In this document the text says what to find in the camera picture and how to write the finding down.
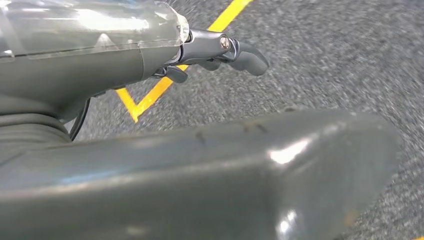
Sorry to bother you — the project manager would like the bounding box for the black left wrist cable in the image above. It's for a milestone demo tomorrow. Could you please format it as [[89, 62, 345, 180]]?
[[68, 97, 92, 142]]

